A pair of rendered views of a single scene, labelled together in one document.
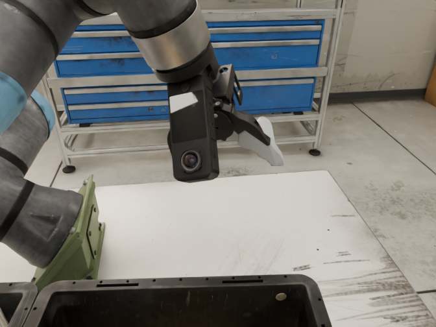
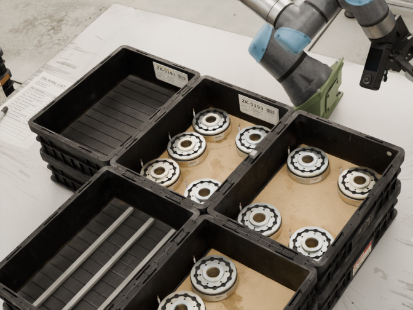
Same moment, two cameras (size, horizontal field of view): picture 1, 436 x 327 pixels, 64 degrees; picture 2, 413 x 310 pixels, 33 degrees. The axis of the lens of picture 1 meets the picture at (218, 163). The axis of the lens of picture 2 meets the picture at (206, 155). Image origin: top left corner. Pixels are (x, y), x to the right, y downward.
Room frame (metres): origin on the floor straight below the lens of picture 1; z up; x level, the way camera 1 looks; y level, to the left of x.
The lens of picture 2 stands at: (-0.85, -0.58, 2.11)
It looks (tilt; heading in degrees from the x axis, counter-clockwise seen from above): 44 degrees down; 45
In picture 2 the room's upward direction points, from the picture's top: 9 degrees counter-clockwise
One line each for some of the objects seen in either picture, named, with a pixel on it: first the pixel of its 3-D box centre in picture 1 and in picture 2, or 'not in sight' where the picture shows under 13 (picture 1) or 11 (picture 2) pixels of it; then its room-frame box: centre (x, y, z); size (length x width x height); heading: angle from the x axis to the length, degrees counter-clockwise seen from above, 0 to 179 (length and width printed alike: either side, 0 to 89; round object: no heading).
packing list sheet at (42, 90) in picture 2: not in sight; (32, 107); (0.03, 1.07, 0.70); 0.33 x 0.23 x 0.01; 7
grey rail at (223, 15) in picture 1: (190, 15); not in sight; (2.03, 0.15, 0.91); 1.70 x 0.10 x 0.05; 97
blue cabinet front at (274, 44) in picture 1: (260, 71); not in sight; (2.05, -0.25, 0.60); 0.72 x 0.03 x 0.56; 97
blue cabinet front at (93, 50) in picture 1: (123, 76); not in sight; (1.95, 0.54, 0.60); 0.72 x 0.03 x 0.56; 97
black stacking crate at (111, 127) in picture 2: not in sight; (120, 115); (0.04, 0.63, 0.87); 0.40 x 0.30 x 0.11; 2
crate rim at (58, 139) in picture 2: not in sight; (116, 101); (0.04, 0.63, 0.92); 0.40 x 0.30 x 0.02; 2
